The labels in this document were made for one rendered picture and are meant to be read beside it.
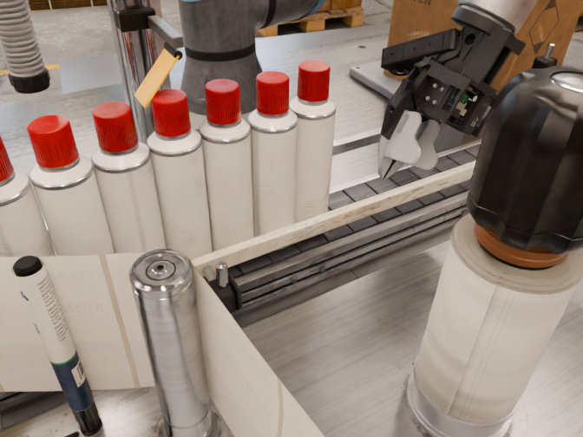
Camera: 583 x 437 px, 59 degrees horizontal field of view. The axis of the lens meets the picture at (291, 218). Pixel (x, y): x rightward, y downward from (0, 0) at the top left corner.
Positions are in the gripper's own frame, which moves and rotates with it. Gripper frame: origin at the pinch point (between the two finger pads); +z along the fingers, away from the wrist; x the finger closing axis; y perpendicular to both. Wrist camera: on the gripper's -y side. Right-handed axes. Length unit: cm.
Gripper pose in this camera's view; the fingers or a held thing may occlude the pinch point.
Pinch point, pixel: (383, 166)
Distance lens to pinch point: 68.0
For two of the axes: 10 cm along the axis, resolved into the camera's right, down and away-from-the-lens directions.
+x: 7.4, 1.3, 6.6
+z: -4.5, 8.3, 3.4
